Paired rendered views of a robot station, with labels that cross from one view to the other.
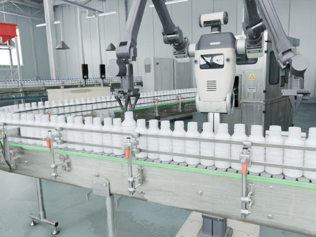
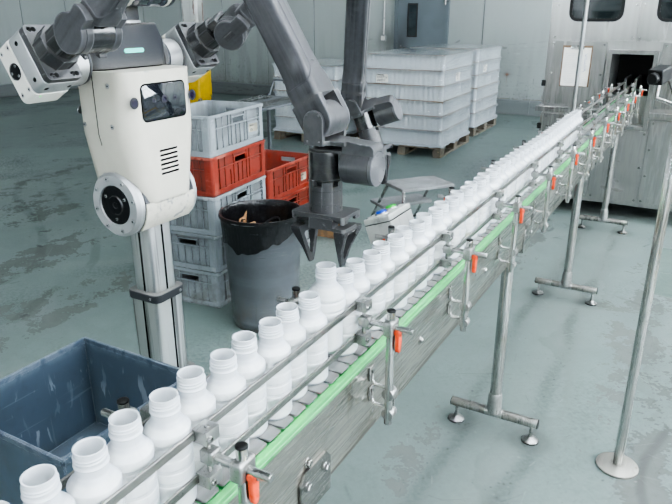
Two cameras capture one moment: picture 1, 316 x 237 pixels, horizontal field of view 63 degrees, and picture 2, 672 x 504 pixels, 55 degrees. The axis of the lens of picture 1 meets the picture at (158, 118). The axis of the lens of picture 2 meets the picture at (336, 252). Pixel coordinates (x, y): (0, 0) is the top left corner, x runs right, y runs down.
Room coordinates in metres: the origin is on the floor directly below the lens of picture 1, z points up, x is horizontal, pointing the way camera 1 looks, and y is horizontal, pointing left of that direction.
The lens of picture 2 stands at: (1.07, 1.19, 1.62)
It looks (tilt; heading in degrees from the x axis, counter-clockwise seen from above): 20 degrees down; 272
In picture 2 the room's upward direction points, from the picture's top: straight up
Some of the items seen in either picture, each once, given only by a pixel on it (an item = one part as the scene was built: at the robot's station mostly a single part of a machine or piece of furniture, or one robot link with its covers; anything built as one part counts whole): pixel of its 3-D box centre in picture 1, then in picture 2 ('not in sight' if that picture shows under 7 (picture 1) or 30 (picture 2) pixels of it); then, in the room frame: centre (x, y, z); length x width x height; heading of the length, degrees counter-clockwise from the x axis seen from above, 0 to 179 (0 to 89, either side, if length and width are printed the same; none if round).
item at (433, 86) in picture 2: not in sight; (420, 99); (0.34, -7.17, 0.59); 1.24 x 1.03 x 1.17; 65
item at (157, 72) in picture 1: (158, 90); not in sight; (7.48, -0.04, 0.96); 0.82 x 0.50 x 1.91; 135
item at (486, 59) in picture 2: not in sight; (454, 87); (-0.29, -8.63, 0.59); 1.25 x 1.03 x 1.17; 64
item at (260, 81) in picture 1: (248, 91); not in sight; (5.18, -1.85, 1.00); 1.60 x 1.30 x 2.00; 135
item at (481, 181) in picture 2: not in sight; (477, 205); (0.72, -0.66, 1.08); 0.06 x 0.06 x 0.17
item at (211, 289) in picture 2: not in sight; (218, 268); (1.96, -2.54, 0.11); 0.61 x 0.41 x 0.22; 69
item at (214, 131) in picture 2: not in sight; (208, 126); (1.96, -2.54, 1.00); 0.61 x 0.41 x 0.22; 70
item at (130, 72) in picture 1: (125, 70); (328, 164); (1.13, 0.13, 1.38); 0.07 x 0.06 x 0.07; 153
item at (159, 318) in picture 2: not in sight; (163, 352); (1.61, -0.36, 0.74); 0.11 x 0.11 x 0.40; 63
